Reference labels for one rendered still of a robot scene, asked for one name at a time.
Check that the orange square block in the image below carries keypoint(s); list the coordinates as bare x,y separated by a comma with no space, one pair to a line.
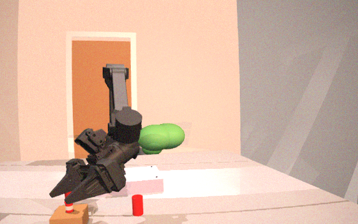
78,216

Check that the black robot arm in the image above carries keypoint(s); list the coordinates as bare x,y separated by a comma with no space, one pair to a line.
125,123

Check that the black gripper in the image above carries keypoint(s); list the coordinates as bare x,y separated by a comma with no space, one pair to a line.
96,178

